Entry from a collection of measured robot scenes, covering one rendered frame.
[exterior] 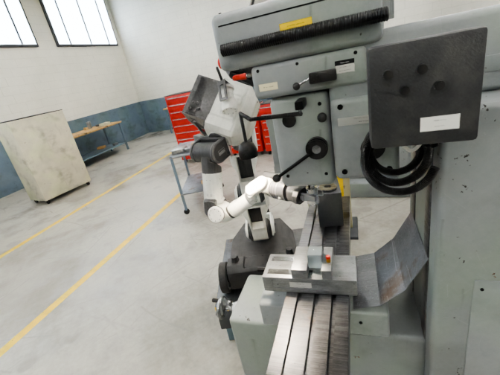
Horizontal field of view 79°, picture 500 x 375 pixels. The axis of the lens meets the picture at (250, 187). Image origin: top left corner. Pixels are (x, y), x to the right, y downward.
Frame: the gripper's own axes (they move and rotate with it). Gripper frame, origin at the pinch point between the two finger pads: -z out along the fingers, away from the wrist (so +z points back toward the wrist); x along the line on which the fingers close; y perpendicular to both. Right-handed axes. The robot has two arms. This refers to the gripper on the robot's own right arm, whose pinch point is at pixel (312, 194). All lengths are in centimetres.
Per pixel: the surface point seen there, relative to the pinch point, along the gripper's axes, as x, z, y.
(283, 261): -13.0, 8.9, 26.0
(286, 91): -11.8, -2.5, -40.9
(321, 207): 26.7, 13.2, 21.3
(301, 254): -9.7, 1.5, 21.9
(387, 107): -24, -36, -37
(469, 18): 9, -44, -51
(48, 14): 260, 943, -260
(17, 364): -112, 202, 126
